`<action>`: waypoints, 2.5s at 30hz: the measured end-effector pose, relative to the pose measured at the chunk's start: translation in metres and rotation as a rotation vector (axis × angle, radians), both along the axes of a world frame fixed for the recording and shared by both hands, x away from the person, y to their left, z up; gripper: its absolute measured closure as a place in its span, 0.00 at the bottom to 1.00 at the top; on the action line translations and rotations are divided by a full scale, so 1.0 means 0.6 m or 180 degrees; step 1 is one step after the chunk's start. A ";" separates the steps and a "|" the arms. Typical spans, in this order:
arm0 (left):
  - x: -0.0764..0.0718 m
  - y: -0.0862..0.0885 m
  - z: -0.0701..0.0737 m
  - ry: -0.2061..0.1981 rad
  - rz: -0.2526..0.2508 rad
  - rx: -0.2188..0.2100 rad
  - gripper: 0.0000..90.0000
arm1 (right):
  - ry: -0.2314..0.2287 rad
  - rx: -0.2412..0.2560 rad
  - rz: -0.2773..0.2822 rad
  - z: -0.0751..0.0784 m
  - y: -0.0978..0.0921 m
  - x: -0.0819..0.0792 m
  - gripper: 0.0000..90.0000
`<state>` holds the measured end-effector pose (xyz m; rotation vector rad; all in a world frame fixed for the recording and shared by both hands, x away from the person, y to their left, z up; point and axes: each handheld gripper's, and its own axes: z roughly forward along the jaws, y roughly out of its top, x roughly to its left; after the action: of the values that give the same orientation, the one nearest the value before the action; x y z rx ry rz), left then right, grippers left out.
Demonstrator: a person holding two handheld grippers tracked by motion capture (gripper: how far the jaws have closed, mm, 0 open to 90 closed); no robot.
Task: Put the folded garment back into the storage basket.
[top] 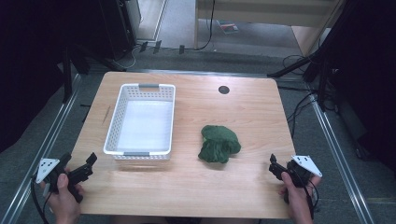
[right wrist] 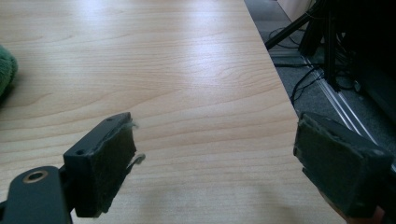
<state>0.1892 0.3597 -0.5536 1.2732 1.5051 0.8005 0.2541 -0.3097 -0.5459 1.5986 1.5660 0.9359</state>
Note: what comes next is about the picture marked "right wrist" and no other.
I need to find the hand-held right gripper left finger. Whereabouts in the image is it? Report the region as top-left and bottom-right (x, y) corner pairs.
(63, 112), (147, 218)

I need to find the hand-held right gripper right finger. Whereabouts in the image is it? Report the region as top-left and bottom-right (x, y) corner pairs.
(292, 111), (395, 218)

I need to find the black metal stand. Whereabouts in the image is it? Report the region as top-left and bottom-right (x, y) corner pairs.
(264, 0), (362, 92)

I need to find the green plush cloth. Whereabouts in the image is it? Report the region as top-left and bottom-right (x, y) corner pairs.
(0, 45), (19, 99)

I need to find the silver floor rail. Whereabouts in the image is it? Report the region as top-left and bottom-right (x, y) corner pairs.
(303, 57), (396, 174)

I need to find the black cable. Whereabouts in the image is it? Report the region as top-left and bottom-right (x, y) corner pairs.
(290, 64), (326, 106)

